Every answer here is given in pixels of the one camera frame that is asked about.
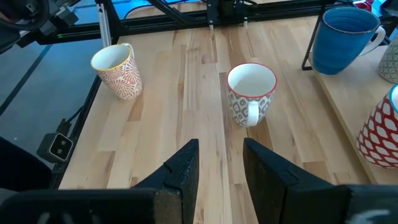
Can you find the grey diamond mug red rim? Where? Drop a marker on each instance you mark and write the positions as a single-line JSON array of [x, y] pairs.
[[248, 102]]

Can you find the orange floral mug yellow rim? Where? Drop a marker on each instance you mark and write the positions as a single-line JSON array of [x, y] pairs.
[[121, 77]]

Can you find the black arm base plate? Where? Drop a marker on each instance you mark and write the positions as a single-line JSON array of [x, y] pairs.
[[227, 11]]

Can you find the wooden rack black metal legs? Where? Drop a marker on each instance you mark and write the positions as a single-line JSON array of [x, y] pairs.
[[348, 93]]

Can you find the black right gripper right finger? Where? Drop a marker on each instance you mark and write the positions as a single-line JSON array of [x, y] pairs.
[[295, 202]]

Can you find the red lattice mug blue rim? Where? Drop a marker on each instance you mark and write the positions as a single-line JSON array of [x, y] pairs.
[[379, 137]]

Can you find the small black table camera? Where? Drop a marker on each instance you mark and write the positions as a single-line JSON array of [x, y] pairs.
[[59, 147]]

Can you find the silver aluminium extrusion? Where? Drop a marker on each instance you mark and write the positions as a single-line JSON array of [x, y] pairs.
[[104, 26]]

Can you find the green patterned white mug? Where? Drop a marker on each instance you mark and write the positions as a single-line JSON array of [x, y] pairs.
[[390, 65]]

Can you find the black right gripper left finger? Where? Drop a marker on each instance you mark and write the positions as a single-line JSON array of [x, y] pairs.
[[124, 205]]

